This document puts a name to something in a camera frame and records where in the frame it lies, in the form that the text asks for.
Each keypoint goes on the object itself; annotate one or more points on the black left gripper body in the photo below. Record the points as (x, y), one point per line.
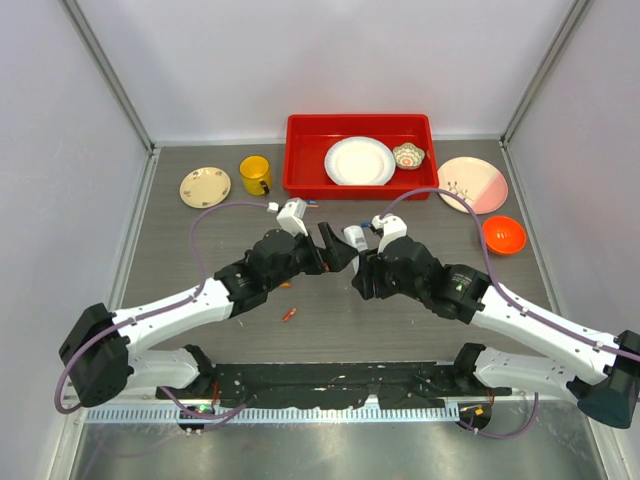
(306, 258)

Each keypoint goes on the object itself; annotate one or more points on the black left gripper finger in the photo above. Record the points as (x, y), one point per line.
(339, 258)
(332, 243)

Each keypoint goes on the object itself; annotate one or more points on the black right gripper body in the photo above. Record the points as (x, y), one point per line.
(385, 284)

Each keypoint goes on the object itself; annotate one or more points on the white remote control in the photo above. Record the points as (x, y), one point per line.
(355, 237)

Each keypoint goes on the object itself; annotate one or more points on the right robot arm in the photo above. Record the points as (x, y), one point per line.
(596, 371)

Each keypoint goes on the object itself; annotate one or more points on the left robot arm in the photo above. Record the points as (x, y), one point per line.
(107, 352)

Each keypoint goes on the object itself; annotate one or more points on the red orange battery near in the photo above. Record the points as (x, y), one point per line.
(287, 317)

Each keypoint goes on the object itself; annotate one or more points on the white paper plate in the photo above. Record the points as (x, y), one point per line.
(359, 161)

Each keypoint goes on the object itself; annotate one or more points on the yellow mug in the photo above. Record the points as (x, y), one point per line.
(255, 172)

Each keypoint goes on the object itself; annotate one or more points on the red plastic bin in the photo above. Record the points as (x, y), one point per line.
(310, 136)

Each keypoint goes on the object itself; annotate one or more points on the patterned small bowl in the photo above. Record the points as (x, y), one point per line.
(408, 156)

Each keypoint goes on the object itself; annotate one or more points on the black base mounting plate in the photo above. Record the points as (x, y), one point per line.
(336, 386)

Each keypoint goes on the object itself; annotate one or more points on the cream floral plate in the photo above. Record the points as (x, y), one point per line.
(205, 187)

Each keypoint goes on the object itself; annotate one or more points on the orange plastic bowl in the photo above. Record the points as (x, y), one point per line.
(504, 235)

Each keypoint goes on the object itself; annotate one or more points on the pink white plate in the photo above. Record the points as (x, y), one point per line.
(480, 184)

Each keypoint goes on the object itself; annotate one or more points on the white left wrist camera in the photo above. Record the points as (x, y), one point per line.
(290, 215)

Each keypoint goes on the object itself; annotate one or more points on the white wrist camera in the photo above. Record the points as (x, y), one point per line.
(290, 215)
(389, 228)

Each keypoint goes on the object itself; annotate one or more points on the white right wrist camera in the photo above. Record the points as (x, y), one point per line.
(389, 228)

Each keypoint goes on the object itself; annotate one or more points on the white slotted cable duct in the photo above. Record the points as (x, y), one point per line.
(370, 412)

